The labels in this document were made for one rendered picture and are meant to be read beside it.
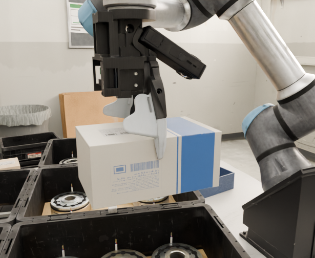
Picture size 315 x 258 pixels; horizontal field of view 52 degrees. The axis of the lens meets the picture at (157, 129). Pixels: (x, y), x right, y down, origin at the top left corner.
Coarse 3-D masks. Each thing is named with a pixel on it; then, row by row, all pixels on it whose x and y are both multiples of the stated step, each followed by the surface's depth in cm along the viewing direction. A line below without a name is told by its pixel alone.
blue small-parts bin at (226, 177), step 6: (222, 168) 134; (222, 174) 135; (228, 174) 128; (234, 174) 129; (222, 180) 126; (228, 180) 128; (222, 186) 127; (228, 186) 129; (204, 192) 122; (210, 192) 123; (216, 192) 125; (204, 198) 122
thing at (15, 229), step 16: (160, 208) 67; (176, 208) 67; (192, 208) 68; (208, 208) 67; (16, 224) 61; (32, 224) 62; (48, 224) 62; (224, 224) 61; (0, 256) 52; (240, 256) 52
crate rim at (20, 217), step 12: (48, 168) 90; (60, 168) 91; (36, 180) 82; (24, 204) 69; (156, 204) 69; (168, 204) 69; (180, 204) 69; (24, 216) 65; (36, 216) 64; (48, 216) 65; (60, 216) 64
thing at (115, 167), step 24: (168, 120) 56; (192, 120) 56; (96, 144) 42; (120, 144) 43; (144, 144) 44; (168, 144) 45; (192, 144) 47; (216, 144) 49; (96, 168) 42; (120, 168) 43; (144, 168) 45; (168, 168) 46; (192, 168) 48; (216, 168) 50; (96, 192) 43; (120, 192) 44; (144, 192) 46; (168, 192) 47
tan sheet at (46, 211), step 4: (172, 196) 95; (172, 200) 93; (48, 204) 90; (124, 204) 90; (128, 204) 90; (132, 204) 90; (44, 208) 88; (48, 208) 88; (92, 208) 88; (100, 208) 88; (104, 208) 88; (44, 212) 86; (48, 212) 86
